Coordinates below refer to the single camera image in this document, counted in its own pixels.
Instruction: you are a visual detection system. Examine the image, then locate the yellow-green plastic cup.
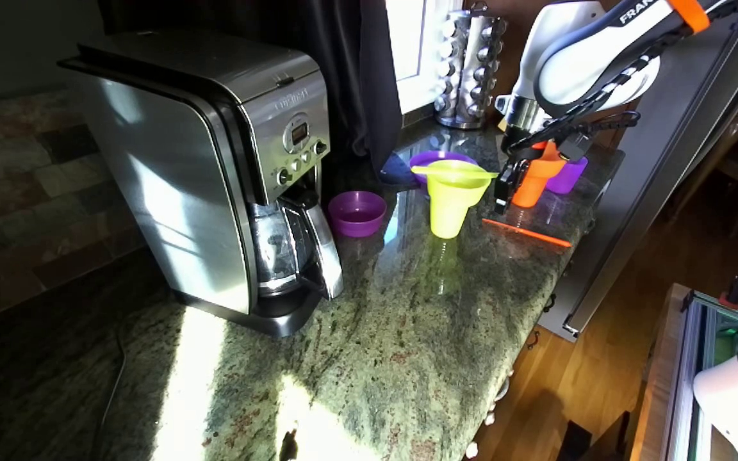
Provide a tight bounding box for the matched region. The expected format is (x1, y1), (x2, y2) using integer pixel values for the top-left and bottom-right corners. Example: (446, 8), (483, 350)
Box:
(428, 200), (473, 242)

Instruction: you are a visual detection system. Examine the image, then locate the bright window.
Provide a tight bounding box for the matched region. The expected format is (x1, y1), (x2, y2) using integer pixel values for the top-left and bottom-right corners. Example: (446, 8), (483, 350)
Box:
(381, 0), (465, 118)

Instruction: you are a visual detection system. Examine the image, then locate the chrome spice rack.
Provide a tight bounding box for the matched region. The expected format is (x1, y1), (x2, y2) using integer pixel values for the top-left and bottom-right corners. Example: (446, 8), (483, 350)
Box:
(431, 5), (509, 132)

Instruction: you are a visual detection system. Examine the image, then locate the purple plastic cup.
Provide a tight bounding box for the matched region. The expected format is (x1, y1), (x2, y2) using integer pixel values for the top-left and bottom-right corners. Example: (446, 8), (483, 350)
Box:
(545, 153), (591, 200)
(324, 187), (388, 240)

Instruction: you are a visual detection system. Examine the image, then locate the metal framed glass cabinet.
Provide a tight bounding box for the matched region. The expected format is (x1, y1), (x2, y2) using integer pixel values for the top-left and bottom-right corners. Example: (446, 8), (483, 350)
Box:
(633, 282), (738, 461)

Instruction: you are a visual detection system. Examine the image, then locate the white and black device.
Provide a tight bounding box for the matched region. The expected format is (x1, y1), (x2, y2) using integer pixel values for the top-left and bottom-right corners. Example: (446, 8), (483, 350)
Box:
(692, 323), (738, 461)

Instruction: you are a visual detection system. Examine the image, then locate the stainless steel refrigerator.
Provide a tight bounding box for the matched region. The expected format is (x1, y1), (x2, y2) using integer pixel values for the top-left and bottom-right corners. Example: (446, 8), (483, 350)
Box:
(538, 0), (738, 342)

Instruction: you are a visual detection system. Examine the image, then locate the orange plastic cup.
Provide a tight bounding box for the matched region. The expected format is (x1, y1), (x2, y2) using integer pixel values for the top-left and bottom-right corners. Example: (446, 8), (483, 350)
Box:
(509, 163), (559, 211)

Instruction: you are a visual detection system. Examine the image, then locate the glass coffee carafe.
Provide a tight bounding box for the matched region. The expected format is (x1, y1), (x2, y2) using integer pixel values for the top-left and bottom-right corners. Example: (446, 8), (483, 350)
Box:
(251, 200), (345, 302)

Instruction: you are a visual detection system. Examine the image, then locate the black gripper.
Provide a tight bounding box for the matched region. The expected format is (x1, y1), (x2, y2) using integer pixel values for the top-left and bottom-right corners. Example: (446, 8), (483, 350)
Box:
(491, 112), (597, 209)

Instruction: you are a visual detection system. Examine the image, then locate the yellow-green plastic knife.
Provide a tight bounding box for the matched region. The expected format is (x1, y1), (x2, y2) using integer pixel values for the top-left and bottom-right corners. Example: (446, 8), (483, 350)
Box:
(410, 163), (502, 187)

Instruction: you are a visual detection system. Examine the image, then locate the stainless steel coffee maker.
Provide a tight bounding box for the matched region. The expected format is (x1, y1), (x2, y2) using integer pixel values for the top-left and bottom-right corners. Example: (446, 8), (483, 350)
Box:
(55, 28), (345, 340)

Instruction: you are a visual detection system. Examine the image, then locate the black box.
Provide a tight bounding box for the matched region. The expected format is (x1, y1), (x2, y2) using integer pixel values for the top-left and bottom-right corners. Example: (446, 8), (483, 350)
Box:
(555, 409), (636, 461)

